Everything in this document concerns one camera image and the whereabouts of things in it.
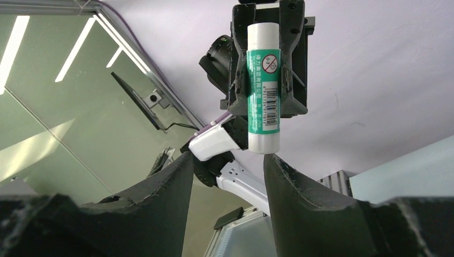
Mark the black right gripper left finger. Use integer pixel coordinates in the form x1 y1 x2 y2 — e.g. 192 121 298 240
1 153 194 256

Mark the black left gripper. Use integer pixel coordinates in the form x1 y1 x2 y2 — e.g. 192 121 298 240
199 1 315 116

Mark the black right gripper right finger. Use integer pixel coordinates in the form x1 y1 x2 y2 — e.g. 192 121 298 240
263 154 453 256

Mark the green white glue stick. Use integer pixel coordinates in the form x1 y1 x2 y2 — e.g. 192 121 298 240
246 22 281 154

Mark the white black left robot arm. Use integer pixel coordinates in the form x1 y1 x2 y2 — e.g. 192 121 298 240
181 1 315 214

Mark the aluminium frame rail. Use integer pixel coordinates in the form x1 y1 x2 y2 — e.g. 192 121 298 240
318 170 353 197

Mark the black monitor on mount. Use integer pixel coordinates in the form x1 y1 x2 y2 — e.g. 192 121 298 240
110 72 166 131

